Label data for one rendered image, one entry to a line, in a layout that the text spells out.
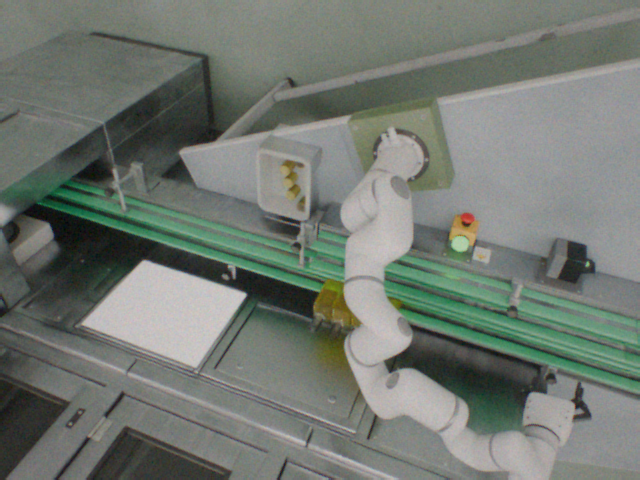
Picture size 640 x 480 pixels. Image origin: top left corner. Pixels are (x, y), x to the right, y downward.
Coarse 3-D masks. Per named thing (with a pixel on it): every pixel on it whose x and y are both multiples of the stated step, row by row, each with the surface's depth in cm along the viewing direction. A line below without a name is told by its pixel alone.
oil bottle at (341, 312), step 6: (342, 294) 152; (342, 300) 150; (336, 306) 148; (342, 306) 148; (336, 312) 147; (342, 312) 147; (348, 312) 147; (336, 318) 146; (342, 318) 146; (348, 318) 146; (348, 324) 148
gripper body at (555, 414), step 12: (528, 396) 123; (540, 396) 121; (552, 396) 120; (528, 408) 120; (540, 408) 118; (552, 408) 118; (564, 408) 117; (528, 420) 117; (540, 420) 116; (552, 420) 115; (564, 420) 115; (552, 432) 113; (564, 432) 113
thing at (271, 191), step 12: (264, 156) 157; (276, 156) 160; (288, 156) 150; (264, 168) 159; (276, 168) 163; (300, 168) 160; (264, 180) 162; (276, 180) 166; (300, 180) 163; (264, 192) 165; (276, 192) 169; (300, 192) 166; (264, 204) 166; (276, 204) 167; (288, 204) 167; (288, 216) 164; (300, 216) 163
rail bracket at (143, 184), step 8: (136, 168) 172; (144, 168) 175; (128, 176) 170; (136, 176) 174; (144, 176) 176; (120, 184) 166; (136, 184) 178; (144, 184) 177; (152, 184) 183; (104, 192) 163; (112, 192) 164; (120, 192) 169; (128, 208) 174
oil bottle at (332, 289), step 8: (328, 280) 156; (328, 288) 153; (336, 288) 153; (320, 296) 151; (328, 296) 151; (336, 296) 151; (320, 304) 148; (328, 304) 148; (320, 312) 147; (328, 312) 147; (328, 320) 149
